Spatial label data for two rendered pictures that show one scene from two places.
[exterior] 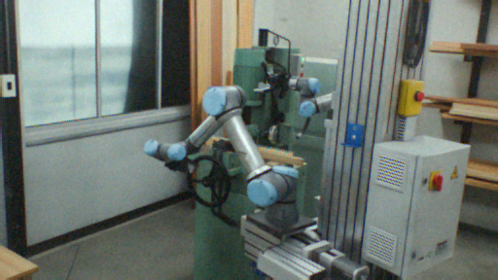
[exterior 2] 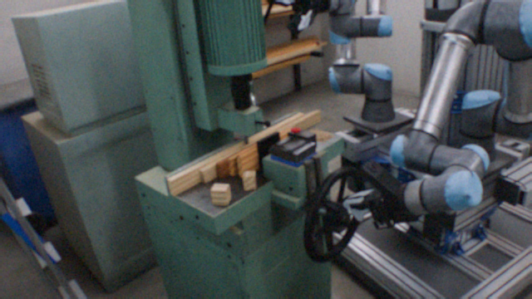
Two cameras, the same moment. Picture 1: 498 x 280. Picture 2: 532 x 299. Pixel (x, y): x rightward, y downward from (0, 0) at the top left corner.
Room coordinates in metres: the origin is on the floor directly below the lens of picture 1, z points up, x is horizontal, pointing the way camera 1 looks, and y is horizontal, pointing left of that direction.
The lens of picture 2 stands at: (2.49, 1.19, 1.49)
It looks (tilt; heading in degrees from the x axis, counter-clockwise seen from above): 25 degrees down; 283
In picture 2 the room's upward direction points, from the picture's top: 6 degrees counter-clockwise
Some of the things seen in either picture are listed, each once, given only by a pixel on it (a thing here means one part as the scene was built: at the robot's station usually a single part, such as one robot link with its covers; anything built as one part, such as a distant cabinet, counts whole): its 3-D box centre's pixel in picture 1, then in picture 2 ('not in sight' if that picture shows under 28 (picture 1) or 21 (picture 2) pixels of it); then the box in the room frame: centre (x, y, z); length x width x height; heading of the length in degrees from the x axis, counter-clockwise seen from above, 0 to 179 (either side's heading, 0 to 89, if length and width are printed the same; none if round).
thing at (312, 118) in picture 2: (258, 153); (268, 141); (2.76, -0.05, 0.92); 0.58 x 0.02 x 0.04; 58
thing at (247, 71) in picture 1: (248, 76); (232, 17); (2.81, 0.03, 1.35); 0.18 x 0.18 x 0.31
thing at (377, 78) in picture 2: not in sight; (376, 80); (2.37, -0.54, 0.98); 0.13 x 0.12 x 0.14; 176
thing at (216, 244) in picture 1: (249, 232); (242, 270); (2.92, -0.03, 0.36); 0.58 x 0.45 x 0.71; 148
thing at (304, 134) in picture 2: (227, 145); (296, 145); (2.64, 0.12, 0.99); 0.13 x 0.11 x 0.06; 58
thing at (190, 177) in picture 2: (247, 149); (244, 149); (2.83, 0.01, 0.93); 0.60 x 0.02 x 0.05; 58
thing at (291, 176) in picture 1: (283, 182); (481, 111); (2.04, -0.16, 0.98); 0.13 x 0.12 x 0.14; 147
